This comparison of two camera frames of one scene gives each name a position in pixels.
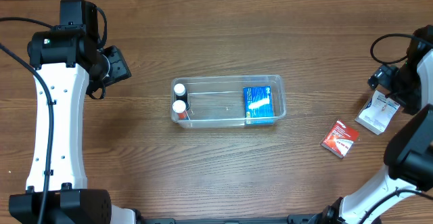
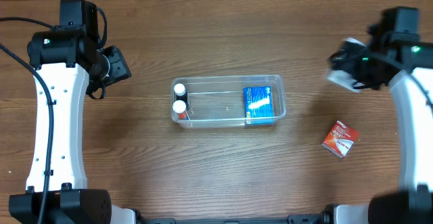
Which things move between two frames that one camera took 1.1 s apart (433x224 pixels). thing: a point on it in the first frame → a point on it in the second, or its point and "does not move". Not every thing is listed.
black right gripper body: [381, 76] → [354, 67]
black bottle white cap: [181, 94] does not move
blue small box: [258, 106] does not move
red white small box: [339, 139] does not move
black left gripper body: [117, 65] does not move
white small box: [377, 113] → [343, 78]
